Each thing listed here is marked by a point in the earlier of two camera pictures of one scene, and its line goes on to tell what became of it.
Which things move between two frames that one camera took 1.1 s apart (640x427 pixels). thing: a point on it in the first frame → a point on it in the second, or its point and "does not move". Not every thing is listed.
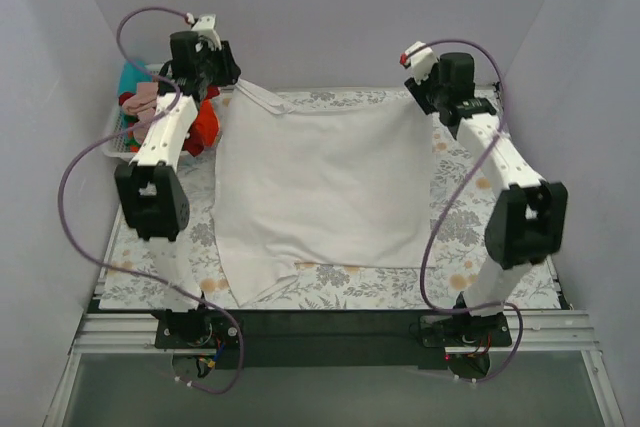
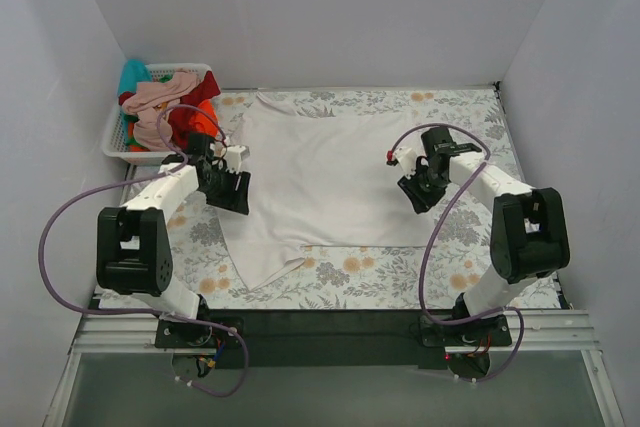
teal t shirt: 132,73 does not move
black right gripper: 420,95 → 420,191
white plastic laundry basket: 114,140 does not move
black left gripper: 227,69 → 230,190
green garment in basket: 131,141 does not move
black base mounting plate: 327,338 does not move
